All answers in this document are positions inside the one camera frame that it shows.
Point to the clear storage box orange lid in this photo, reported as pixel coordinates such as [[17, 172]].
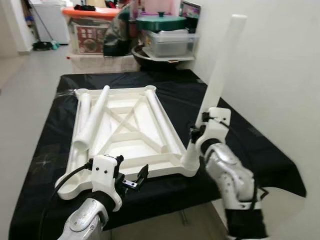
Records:
[[90, 12]]

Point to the black tablecloth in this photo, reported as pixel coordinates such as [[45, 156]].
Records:
[[265, 165]]

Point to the black wok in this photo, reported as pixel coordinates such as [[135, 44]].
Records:
[[142, 57]]

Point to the white appliance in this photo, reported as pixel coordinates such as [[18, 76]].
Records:
[[52, 22]]

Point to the clear tape cross patch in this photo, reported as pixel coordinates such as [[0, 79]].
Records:
[[45, 160]]

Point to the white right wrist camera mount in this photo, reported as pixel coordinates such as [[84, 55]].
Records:
[[217, 125]]

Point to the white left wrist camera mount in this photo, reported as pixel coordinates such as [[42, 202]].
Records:
[[104, 172]]

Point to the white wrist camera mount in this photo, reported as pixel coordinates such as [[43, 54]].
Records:
[[217, 125], [104, 172]]

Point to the green round pot lid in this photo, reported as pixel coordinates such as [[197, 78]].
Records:
[[161, 23]]

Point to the clear plastic container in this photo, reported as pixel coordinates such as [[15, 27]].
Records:
[[172, 45]]

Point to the white plastic children table top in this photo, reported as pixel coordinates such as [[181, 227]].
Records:
[[140, 150]]

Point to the floor mop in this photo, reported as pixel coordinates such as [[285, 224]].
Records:
[[45, 45]]

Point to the white plastic table leg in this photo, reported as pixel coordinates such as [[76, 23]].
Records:
[[162, 120], [82, 107], [95, 115], [225, 60]]

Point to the dark plastic bag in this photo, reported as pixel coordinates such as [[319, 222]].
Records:
[[117, 37]]

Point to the beige cloth covered bench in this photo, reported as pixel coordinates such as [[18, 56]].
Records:
[[100, 64]]

